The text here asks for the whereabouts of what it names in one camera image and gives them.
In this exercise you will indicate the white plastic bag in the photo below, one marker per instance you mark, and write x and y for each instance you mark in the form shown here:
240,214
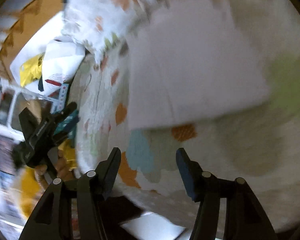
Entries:
61,60

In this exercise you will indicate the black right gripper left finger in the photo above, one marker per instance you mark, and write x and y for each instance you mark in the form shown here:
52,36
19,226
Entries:
52,216

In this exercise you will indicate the yellow plastic bag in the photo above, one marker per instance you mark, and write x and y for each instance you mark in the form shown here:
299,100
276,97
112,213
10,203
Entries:
31,70

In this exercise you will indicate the quilted heart pattern bedspread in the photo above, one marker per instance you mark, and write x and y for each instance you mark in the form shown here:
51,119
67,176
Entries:
260,143

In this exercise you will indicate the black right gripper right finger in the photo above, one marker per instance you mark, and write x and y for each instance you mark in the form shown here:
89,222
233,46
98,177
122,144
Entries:
245,216

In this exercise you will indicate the dotted light blue box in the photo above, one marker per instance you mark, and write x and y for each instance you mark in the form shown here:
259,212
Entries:
58,98

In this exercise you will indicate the mustard yellow garment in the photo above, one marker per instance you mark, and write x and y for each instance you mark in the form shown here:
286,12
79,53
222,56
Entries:
30,183

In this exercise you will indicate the pale lilac towel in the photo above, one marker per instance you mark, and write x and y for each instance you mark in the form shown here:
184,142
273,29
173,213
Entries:
190,63

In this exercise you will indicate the white floral pillow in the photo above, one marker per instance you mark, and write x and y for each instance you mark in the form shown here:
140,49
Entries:
99,24

